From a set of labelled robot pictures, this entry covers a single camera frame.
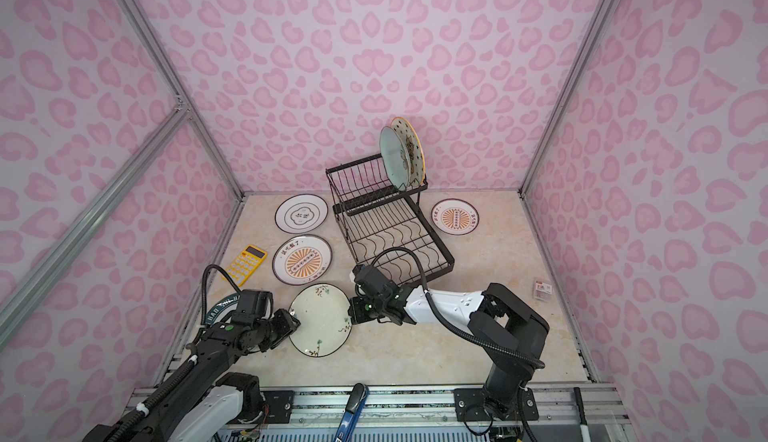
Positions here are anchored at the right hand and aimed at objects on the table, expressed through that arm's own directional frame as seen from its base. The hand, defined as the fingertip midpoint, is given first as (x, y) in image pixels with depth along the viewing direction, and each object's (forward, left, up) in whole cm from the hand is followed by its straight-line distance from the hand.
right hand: (349, 312), depth 82 cm
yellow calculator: (+17, +37, -5) cm, 41 cm away
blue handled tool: (-22, -4, -2) cm, 22 cm away
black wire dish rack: (+33, -9, -5) cm, 35 cm away
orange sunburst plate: (+21, +20, -7) cm, 29 cm away
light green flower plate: (+41, -12, +20) cm, 47 cm away
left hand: (-1, +15, -4) cm, 15 cm away
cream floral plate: (-2, +7, -4) cm, 9 cm away
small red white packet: (+10, -57, -5) cm, 58 cm away
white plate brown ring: (+41, +24, -7) cm, 48 cm away
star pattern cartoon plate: (+39, -17, +26) cm, 50 cm away
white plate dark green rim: (+3, +39, -6) cm, 40 cm away
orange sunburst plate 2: (+41, -34, -8) cm, 54 cm away
